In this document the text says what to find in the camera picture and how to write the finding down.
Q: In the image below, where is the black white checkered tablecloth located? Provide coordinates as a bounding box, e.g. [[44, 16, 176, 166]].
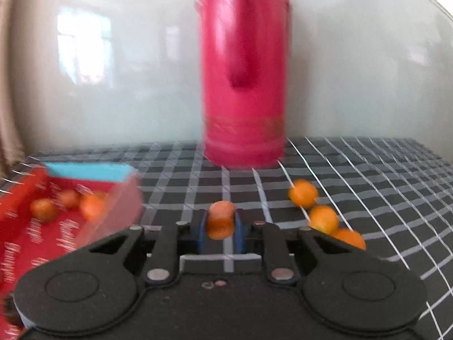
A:
[[0, 138, 453, 340]]

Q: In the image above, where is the beige curtain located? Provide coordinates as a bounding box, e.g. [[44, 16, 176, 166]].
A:
[[0, 0, 25, 171]]

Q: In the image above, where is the small orange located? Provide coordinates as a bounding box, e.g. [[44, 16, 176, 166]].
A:
[[331, 228, 367, 252], [288, 179, 319, 209], [309, 205, 339, 235]]

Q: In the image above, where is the brown kiwi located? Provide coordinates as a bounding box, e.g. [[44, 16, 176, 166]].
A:
[[31, 199, 59, 223]]

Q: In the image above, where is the colourful cardboard box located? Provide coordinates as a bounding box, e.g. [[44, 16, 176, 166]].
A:
[[0, 162, 144, 340]]

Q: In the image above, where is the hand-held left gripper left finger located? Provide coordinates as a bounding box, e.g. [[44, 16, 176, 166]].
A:
[[88, 213, 209, 286]]

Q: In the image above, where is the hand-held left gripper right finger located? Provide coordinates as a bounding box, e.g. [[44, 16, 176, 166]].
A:
[[234, 211, 354, 286]]

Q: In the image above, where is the red thermos flask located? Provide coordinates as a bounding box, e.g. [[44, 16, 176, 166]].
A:
[[196, 0, 291, 169]]

